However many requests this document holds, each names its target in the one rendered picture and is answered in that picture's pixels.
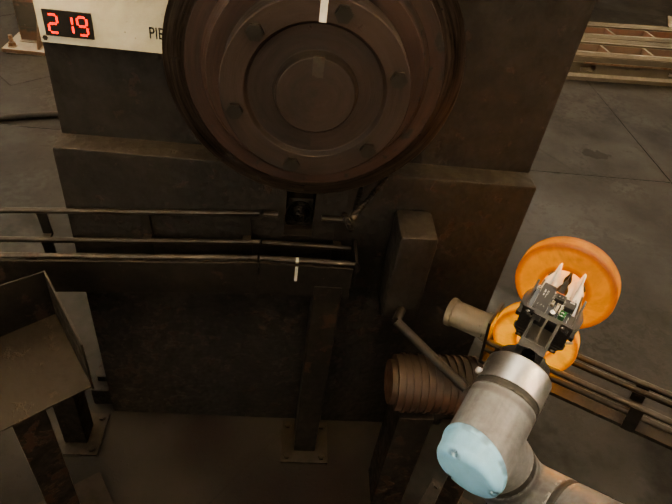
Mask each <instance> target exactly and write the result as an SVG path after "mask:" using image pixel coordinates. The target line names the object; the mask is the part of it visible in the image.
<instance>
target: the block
mask: <svg viewBox="0 0 672 504"><path fill-rule="evenodd" d="M437 244H438V237H437V233H436V229H435V226H434V222H433V218H432V214H431V213H429V212H425V211H413V210H397V212H396V213H395V216H394V220H393V225H392V229H391V233H390V238H389V242H388V247H387V251H386V255H385V260H384V264H383V269H382V273H381V277H380V282H379V286H378V294H379V303H380V312H381V316H382V317H383V318H385V319H392V318H393V316H394V314H395V311H396V309H397V308H398V307H401V306H403V307H404V308H405V310H406V312H405V314H404V316H403V319H402V320H414V318H415V317H416V314H417V310H418V307H419V304H420V300H421V297H422V294H423V290H424V287H425V284H426V280H427V277H428V274H429V270H430V267H431V264H432V260H433V257H434V254H435V250H436V247H437Z"/></svg>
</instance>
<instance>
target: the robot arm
mask: <svg viewBox="0 0 672 504"><path fill-rule="evenodd" d="M562 267H563V263H561V264H560V265H559V266H558V268H557V269H556V271H555V272H554V273H552V274H551V275H549V276H548V277H546V278H545V279H544V280H543V281H542V283H541V284H540V285H538V284H539V282H540V280H541V279H538V281H537V282H536V284H535V286H534V288H531V289H529V290H528V291H527V292H526V293H525V294H524V295H523V297H522V300H521V302H520V305H519V307H518V308H517V309H516V312H515V314H517V315H519V317H518V319H517V320H515V322H514V324H513V325H514V327H515V329H516V332H515V334H516V335H518V336H520V337H521V338H520V340H519V342H518V343H517V344H516V345H505V346H503V347H502V348H501V349H500V351H495V352H493V353H491V354H490V355H489V357H488V358H487V360H486V362H485V363H484V365H483V368H481V367H479V366H478V367H477V368H476V369H475V373H477V374H478V376H477V377H476V379H475V381H474V383H473V384H472V386H471V388H470V389H469V391H468V393H467V395H466V396H465V398H464V400H463V402H462V403H461V405H460V407H459V409H458V410H457V412H456V414H455V416H454V417H453V419H452V421H451V423H450V424H449V425H448V426H447V427H446V428H445V430H444V432H443V434H442V439H441V441H440V443H439V445H438V447H437V459H438V462H439V464H440V466H441V467H442V469H443V470H444V471H445V473H446V474H448V475H450V476H451V479H452V480H453V481H454V482H456V483H457V484H458V485H459V486H461V487H462V488H464V489H465V490H467V491H469V492H470V493H472V494H474V495H477V496H479V497H483V498H484V499H485V501H486V502H487V504H623V503H621V502H618V501H616V500H614V499H612V498H610V497H608V496H606V495H604V494H602V493H600V492H598V491H596V490H594V489H591V488H589V487H587V486H585V485H583V484H581V483H579V482H577V481H576V480H574V479H572V478H570V477H567V476H565V475H563V474H561V473H559V472H557V471H555V470H553V469H551V468H549V467H546V466H545V465H543V464H542V463H541V462H540V461H539V460H538V458H537V456H536V455H535V453H534V452H533V450H532V448H531V446H530V445H529V443H528V442H527V438H528V436H529V434H530V432H531V430H532V428H533V425H534V423H535V421H536V419H537V417H538V415H539V414H540V412H541V410H542V408H543V405H544V403H545V401H546V399H547V397H548V395H549V393H550V391H551V389H552V382H551V380H550V378H549V375H550V368H549V366H548V365H547V363H546V362H545V361H546V359H545V358H544V356H545V354H546V352H547V351H549V352H551V353H553V354H554V353H555V352H556V351H561V350H563V349H564V348H565V343H566V341H567V340H568V341H570V342H572V341H573V340H574V338H575V334H576V333H577V332H578V330H579V329H580V327H581V326H582V324H583V321H584V314H583V310H584V308H585V306H586V304H587V301H585V302H584V304H583V305H582V301H583V297H584V291H583V284H584V282H585V280H586V277H587V275H586V274H584V275H583V276H582V278H581V279H580V278H579V277H578V276H576V275H575V274H573V273H572V274H571V272H568V271H564V270H562ZM570 275H571V276H570ZM569 276H570V279H569V285H568V287H567V288H566V290H565V296H564V295H562V294H560V293H558V292H557V291H559V290H560V289H561V287H562V285H563V283H564V282H565V281H566V280H568V278H569ZM556 292H557V294H556Z"/></svg>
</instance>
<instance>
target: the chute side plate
mask: <svg viewBox="0 0 672 504"><path fill-rule="evenodd" d="M295 267H298V275H297V281H294V275H295ZM42 271H45V272H46V273H47V275H48V277H49V279H50V281H51V283H52V285H53V287H54V289H55V291H56V292H169V293H265V294H281V295H297V296H313V293H314V287H315V286H321V287H336V288H342V294H341V298H345V299H348V295H349V289H350V284H351V278H352V273H353V268H346V267H331V266H316V265H302V264H287V263H270V262H260V266H259V269H258V262H238V261H133V260H26V259H0V284H4V283H7V282H9V281H13V280H16V279H19V278H23V277H26V276H29V275H32V274H35V273H38V272H42Z"/></svg>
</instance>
